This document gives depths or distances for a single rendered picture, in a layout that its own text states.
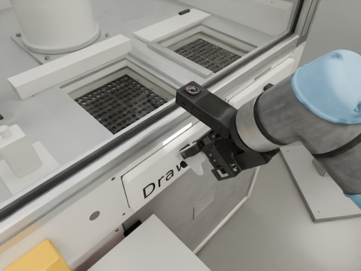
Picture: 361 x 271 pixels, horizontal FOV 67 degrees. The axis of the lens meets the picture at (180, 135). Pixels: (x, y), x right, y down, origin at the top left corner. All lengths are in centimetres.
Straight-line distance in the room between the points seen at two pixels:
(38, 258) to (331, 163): 43
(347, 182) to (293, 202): 132
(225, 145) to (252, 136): 9
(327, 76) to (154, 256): 47
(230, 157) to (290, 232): 116
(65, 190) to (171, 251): 27
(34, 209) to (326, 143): 38
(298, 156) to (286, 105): 153
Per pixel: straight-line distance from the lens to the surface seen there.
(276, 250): 151
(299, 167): 179
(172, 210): 82
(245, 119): 36
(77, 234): 55
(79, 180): 45
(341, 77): 29
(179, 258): 61
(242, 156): 43
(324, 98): 29
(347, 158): 33
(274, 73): 79
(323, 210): 167
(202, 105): 42
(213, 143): 44
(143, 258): 62
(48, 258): 49
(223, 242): 146
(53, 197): 45
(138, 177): 52
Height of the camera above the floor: 134
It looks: 46 degrees down
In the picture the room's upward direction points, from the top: straight up
